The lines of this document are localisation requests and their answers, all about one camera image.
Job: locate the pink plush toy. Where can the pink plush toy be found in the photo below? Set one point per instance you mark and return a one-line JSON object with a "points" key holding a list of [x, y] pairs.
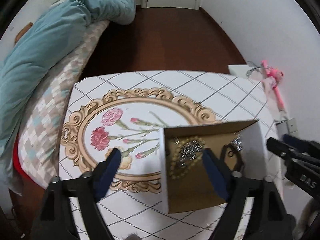
{"points": [[272, 75]]}

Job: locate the teal quilt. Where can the teal quilt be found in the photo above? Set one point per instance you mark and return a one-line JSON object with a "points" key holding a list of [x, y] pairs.
{"points": [[50, 42]]}

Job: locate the checkered bed sheet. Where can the checkered bed sheet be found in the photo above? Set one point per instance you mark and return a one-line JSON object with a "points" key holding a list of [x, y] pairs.
{"points": [[45, 120]]}

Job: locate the red cloth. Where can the red cloth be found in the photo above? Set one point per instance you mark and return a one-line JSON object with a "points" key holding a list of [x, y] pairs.
{"points": [[17, 160]]}

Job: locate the grey metal hanger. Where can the grey metal hanger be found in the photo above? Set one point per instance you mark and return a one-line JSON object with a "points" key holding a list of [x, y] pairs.
{"points": [[257, 67]]}

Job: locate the floral printed tablecloth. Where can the floral printed tablecloth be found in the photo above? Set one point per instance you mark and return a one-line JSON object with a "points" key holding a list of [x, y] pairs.
{"points": [[140, 115]]}

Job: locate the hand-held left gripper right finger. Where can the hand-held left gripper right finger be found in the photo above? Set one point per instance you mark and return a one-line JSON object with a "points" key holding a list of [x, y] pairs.
{"points": [[215, 175]]}

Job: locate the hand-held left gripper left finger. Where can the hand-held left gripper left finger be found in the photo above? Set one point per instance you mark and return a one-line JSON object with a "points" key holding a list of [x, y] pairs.
{"points": [[110, 172]]}

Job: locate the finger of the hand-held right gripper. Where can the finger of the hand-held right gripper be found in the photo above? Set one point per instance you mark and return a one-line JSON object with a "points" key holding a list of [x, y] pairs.
{"points": [[277, 146], [291, 138]]}

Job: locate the brown plush toy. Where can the brown plush toy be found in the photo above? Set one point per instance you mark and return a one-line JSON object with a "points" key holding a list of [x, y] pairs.
{"points": [[23, 31]]}

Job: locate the white cardboard box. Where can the white cardboard box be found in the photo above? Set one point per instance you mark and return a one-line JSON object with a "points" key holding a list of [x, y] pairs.
{"points": [[190, 192]]}

